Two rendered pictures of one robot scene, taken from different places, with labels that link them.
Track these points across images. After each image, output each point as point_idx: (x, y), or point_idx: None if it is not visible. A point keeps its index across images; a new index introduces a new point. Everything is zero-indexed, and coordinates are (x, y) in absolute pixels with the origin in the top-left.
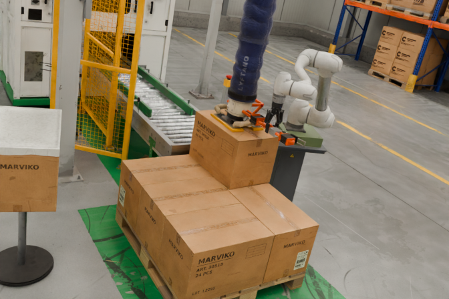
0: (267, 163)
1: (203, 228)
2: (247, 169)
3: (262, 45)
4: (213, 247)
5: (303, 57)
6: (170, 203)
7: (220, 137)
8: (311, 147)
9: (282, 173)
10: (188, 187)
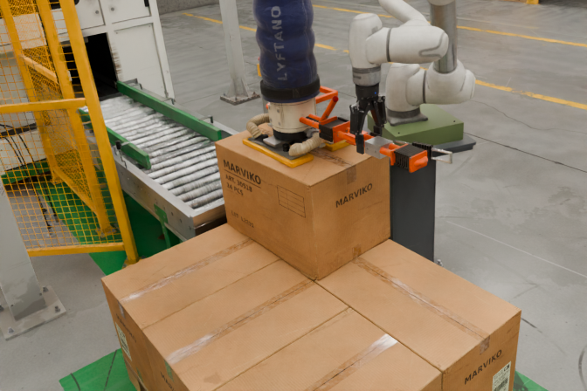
0: (377, 206)
1: None
2: (342, 230)
3: None
4: None
5: None
6: (205, 358)
7: (271, 183)
8: (445, 144)
9: (405, 203)
10: (237, 304)
